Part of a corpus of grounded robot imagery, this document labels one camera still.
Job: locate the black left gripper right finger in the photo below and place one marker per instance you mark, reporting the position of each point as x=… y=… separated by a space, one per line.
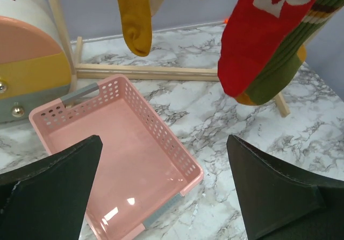
x=279 y=200

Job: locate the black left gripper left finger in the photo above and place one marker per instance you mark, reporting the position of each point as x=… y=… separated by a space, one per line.
x=47 y=199

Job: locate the green striped sock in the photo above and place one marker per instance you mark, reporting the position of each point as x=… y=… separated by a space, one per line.
x=289 y=56

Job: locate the red sock white pattern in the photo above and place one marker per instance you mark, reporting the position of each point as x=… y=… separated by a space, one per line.
x=253 y=32

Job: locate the pink perforated plastic basket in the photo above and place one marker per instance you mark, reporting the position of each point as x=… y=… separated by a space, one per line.
x=143 y=169

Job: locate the round pastel drawer cabinet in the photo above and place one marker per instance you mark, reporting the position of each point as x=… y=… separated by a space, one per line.
x=34 y=66

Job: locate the mustard yellow sock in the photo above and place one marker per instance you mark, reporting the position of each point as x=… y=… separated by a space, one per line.
x=136 y=24

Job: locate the wooden clothes rack frame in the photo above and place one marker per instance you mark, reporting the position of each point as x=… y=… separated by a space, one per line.
x=98 y=71

